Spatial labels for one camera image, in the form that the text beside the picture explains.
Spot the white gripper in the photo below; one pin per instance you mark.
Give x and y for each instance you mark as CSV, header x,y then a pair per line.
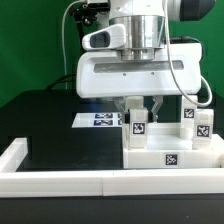
x,y
101,71

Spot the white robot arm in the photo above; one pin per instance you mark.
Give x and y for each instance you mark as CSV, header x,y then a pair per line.
x,y
133,59

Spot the white U-shaped obstacle fence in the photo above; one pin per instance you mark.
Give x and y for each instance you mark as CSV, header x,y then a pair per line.
x,y
104,183

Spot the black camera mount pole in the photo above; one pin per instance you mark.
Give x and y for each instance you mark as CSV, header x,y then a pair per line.
x,y
86,13

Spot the white fiducial marker sheet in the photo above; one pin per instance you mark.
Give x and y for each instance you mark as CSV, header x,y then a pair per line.
x,y
97,120

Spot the white square table top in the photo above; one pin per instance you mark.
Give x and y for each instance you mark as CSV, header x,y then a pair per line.
x,y
165,149

